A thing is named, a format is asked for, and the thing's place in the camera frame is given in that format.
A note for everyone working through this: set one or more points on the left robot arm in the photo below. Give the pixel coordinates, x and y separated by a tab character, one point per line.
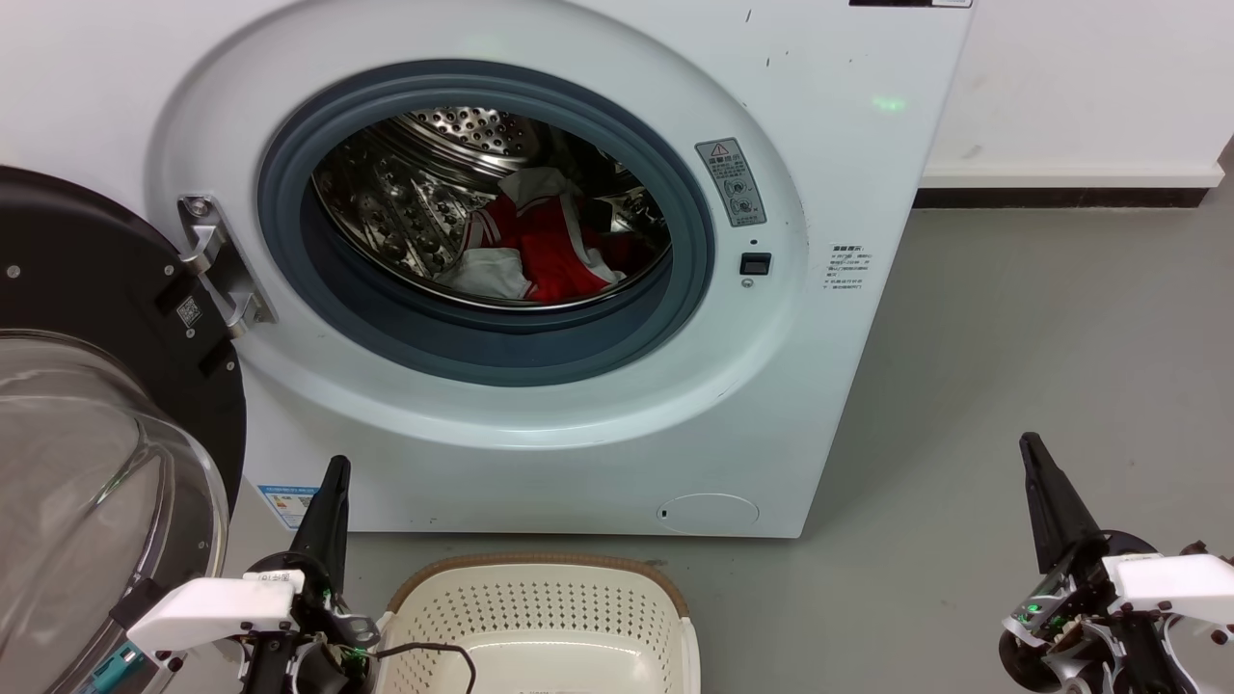
268	670

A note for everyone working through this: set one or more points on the white front-load washing machine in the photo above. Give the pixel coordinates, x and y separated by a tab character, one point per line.
848	386

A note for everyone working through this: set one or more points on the grey warning sticker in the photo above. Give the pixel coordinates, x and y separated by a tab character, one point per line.
731	181

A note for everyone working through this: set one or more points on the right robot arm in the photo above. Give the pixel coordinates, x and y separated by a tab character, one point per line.
1147	665

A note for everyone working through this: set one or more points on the stainless steel washing machine drum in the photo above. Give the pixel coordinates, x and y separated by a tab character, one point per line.
386	212

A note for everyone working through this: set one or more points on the cream perforated laundry basket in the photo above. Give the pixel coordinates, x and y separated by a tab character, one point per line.
540	607

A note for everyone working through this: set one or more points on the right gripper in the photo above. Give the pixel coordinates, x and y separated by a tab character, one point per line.
1060	627

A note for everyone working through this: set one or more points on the black wall baseboard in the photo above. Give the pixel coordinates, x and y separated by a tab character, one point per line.
1060	199

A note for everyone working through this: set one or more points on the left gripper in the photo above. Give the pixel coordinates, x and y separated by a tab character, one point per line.
323	617

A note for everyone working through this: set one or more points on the grey rubber door gasket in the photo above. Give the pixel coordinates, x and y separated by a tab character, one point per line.
482	352

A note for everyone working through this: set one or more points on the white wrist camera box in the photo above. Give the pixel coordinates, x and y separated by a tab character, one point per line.
212	607
1176	583

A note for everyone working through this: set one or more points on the blue energy label sticker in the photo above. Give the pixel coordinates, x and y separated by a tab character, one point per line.
287	506

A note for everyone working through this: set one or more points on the black door latch socket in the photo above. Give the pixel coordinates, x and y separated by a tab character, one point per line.
755	263

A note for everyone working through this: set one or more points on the white QR code sticker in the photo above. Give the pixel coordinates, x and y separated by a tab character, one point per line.
189	312

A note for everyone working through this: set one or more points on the white text label sticker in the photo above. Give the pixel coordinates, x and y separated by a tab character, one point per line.
848	267

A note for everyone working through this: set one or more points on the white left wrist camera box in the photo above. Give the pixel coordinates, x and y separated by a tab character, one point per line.
212	607

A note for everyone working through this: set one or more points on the silver metal door hinge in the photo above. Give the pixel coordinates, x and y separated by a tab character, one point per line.
217	265

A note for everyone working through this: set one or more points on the black washer door with glass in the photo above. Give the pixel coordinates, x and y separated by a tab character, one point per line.
116	289

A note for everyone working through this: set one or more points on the red and white garment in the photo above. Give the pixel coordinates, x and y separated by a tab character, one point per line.
554	255

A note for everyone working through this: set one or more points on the round white filter cover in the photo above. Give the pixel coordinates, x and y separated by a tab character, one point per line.
709	514

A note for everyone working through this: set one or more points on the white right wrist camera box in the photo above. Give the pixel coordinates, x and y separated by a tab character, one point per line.
1176	583

